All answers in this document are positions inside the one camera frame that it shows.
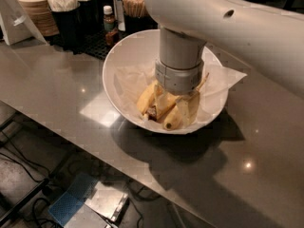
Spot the black rear container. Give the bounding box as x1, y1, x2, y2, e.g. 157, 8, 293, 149
79, 0, 113, 34

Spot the black rubber mat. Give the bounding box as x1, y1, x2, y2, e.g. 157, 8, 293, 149
47, 28, 126, 61

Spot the white paper bag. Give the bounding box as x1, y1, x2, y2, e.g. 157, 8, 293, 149
0, 0, 46, 46

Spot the black metal frame bar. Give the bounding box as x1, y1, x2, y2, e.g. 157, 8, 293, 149
0, 179, 49, 227

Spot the silver metal box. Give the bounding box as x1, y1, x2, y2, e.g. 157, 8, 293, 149
85, 181, 128, 222

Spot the white bowl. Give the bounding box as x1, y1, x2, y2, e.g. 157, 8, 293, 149
103, 29, 228, 134

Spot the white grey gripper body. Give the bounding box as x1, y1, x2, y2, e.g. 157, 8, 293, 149
155, 60, 204, 95

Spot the blue perforated box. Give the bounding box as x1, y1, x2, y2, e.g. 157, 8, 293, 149
48, 173, 98, 227

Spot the white parchment paper liner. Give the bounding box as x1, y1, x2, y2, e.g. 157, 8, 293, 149
104, 47, 245, 134

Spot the black floor cable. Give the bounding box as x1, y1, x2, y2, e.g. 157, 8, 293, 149
0, 131, 51, 183

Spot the black cup of wooden stirrers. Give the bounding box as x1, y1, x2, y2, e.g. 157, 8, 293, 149
123, 0, 158, 33

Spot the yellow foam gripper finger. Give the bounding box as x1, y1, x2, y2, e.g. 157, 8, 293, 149
176, 91, 200, 126
154, 84, 177, 110

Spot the black cup of white packets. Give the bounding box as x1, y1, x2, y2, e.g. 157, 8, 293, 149
47, 0, 83, 48

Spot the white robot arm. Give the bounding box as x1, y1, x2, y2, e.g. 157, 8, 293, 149
144, 0, 304, 97

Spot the yellow banana brown end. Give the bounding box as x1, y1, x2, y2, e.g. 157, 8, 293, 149
162, 72, 210, 132

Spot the small brown sauce bottle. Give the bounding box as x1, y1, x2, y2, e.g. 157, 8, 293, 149
104, 5, 119, 47

